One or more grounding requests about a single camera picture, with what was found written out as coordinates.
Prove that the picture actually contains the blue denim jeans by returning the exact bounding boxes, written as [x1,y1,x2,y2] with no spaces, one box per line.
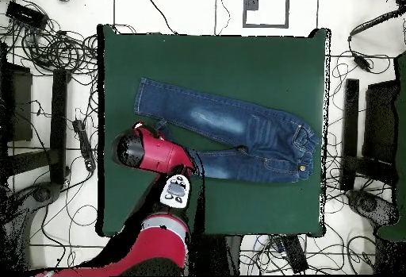
[133,77,322,184]

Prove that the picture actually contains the black flat panel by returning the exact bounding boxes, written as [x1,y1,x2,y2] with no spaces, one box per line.
[362,79,400,164]
[0,62,33,143]

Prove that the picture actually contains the black flat bar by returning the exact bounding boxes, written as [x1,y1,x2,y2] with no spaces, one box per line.
[280,234,309,274]

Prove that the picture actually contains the black power strip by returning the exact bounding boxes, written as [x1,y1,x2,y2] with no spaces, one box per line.
[71,118,97,172]

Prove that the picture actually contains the black stand bar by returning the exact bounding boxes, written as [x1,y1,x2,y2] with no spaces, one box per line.
[49,68,70,185]
[340,79,360,191]

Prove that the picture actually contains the dark green table cloth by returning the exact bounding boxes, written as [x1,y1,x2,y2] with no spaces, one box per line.
[96,24,331,238]

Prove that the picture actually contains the grey wheeled stand base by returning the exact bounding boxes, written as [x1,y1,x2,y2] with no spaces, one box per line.
[347,190,400,227]
[0,181,63,276]

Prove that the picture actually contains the green cloth piece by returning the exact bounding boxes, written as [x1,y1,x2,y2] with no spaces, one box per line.
[376,51,406,243]

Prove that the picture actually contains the tangle of black cables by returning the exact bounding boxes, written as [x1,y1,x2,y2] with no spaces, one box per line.
[0,0,99,78]

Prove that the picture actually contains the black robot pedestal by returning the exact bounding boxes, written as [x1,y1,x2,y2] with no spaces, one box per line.
[189,234,243,276]

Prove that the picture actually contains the grey square floor frame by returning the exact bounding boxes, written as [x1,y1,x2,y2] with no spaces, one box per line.
[243,0,290,29]

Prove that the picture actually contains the black cable with inline plug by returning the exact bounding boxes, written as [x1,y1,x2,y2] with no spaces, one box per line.
[347,6,406,75]

